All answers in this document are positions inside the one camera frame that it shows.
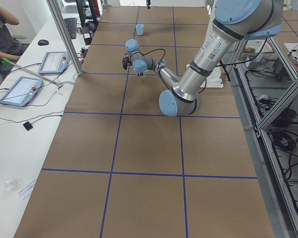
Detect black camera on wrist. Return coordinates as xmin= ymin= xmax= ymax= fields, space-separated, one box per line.
xmin=122 ymin=56 xmax=132 ymax=70

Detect metal rod green handle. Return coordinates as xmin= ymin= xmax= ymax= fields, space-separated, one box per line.
xmin=1 ymin=58 xmax=64 ymax=88

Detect light blue plastic cup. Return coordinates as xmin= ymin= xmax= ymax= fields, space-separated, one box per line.
xmin=136 ymin=23 xmax=145 ymax=36

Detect aluminium frame rack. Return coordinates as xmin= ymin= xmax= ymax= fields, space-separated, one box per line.
xmin=228 ymin=0 xmax=298 ymax=238

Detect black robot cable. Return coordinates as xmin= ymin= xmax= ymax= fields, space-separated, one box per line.
xmin=141 ymin=48 xmax=166 ymax=65

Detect black keyboard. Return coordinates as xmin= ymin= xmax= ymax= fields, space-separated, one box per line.
xmin=63 ymin=17 xmax=76 ymax=39

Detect black computer mouse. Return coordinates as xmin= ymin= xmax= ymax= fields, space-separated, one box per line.
xmin=37 ymin=39 xmax=49 ymax=46

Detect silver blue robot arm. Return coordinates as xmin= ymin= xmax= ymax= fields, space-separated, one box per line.
xmin=122 ymin=0 xmax=284 ymax=117

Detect small black square device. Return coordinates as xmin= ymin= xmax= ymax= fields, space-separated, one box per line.
xmin=23 ymin=121 xmax=33 ymax=131

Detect seated person grey shirt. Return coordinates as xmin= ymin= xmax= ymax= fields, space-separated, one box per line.
xmin=0 ymin=6 xmax=25 ymax=77

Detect far blue teach pendant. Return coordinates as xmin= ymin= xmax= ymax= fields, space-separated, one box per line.
xmin=38 ymin=51 xmax=70 ymax=75

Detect blue teach pendant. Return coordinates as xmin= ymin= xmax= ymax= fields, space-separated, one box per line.
xmin=0 ymin=76 xmax=43 ymax=107
xmin=38 ymin=51 xmax=70 ymax=75

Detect aluminium frame post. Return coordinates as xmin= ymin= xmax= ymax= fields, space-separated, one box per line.
xmin=46 ymin=0 xmax=83 ymax=76

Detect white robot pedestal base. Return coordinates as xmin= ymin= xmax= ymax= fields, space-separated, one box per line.
xmin=186 ymin=63 xmax=224 ymax=89

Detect near blue teach pendant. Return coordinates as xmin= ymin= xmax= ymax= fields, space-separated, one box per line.
xmin=0 ymin=76 xmax=43 ymax=107

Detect clear plastic bag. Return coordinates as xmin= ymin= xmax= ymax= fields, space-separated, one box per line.
xmin=3 ymin=175 xmax=24 ymax=198

